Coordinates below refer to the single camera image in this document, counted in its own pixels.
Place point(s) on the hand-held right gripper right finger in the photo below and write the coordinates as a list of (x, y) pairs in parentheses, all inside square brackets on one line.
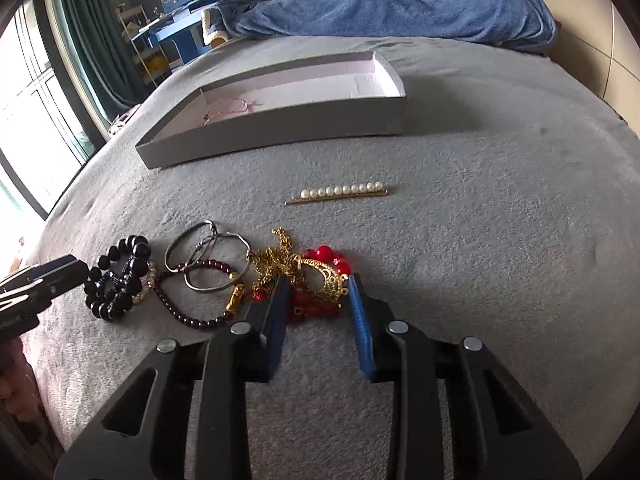
[(361, 335)]

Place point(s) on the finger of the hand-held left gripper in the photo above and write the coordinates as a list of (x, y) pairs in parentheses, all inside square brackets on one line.
[(57, 265), (70, 280)]

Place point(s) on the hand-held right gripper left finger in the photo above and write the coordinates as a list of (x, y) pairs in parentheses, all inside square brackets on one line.
[(275, 330)]

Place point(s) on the red bead jewelry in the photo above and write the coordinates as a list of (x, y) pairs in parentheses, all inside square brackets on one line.
[(325, 255)]

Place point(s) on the grey cardboard box tray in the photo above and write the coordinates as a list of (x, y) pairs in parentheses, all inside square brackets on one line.
[(275, 125)]

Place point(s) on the person's left hand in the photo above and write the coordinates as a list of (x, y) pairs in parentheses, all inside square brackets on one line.
[(17, 375)]

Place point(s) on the silver bangle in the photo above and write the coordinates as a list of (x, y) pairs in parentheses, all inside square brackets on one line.
[(170, 255), (245, 247)]

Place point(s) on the grey bedspread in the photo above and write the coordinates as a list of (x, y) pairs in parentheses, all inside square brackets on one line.
[(450, 260)]

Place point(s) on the pearl hair pin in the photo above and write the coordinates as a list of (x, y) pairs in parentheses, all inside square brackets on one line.
[(340, 191)]

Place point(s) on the window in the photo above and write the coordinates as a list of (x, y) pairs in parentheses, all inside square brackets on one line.
[(30, 110)]

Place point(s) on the grey bag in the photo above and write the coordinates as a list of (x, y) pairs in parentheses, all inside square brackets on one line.
[(124, 119)]

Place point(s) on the yellow bag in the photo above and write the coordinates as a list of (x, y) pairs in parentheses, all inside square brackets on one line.
[(156, 62)]

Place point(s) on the green curtain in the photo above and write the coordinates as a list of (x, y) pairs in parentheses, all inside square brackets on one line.
[(95, 35)]

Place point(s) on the white storage rack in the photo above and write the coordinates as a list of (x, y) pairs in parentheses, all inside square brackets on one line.
[(137, 35)]

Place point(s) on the blue desk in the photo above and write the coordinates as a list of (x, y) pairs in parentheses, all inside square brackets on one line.
[(185, 35)]

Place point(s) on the blue blanket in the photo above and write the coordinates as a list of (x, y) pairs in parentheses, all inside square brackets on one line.
[(400, 5)]

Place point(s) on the beige wardrobe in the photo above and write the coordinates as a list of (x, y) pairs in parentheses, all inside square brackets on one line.
[(590, 20)]

